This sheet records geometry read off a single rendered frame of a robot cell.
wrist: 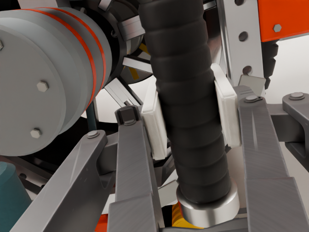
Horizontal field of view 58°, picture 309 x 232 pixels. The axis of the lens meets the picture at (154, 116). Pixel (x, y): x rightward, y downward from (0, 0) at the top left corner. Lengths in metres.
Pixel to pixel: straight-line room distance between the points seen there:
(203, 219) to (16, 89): 0.19
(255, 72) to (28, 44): 0.28
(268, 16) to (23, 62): 0.28
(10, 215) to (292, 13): 0.43
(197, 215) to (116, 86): 0.35
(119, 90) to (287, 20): 0.29
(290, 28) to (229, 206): 0.26
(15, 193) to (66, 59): 0.21
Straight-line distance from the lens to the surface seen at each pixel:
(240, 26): 0.38
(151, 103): 0.15
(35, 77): 0.26
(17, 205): 0.42
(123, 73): 0.83
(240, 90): 0.17
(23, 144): 0.30
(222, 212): 0.20
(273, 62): 0.50
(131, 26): 0.48
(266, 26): 0.39
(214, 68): 0.19
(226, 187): 0.20
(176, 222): 0.53
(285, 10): 0.40
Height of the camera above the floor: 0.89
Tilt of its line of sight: 22 degrees down
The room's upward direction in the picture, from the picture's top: 14 degrees counter-clockwise
